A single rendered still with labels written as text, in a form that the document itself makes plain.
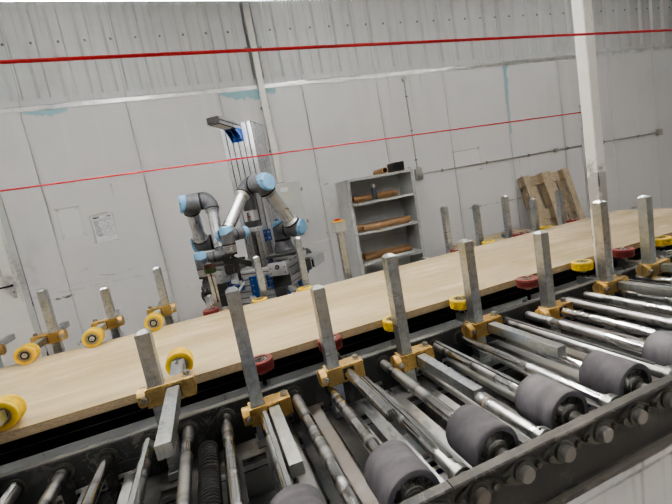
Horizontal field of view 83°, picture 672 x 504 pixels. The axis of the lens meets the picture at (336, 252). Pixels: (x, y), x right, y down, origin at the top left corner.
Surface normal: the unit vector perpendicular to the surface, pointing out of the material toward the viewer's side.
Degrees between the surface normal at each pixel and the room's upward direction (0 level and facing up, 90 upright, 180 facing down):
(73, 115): 90
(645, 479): 90
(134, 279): 90
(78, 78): 90
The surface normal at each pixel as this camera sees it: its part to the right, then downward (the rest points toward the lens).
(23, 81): 0.29, 0.08
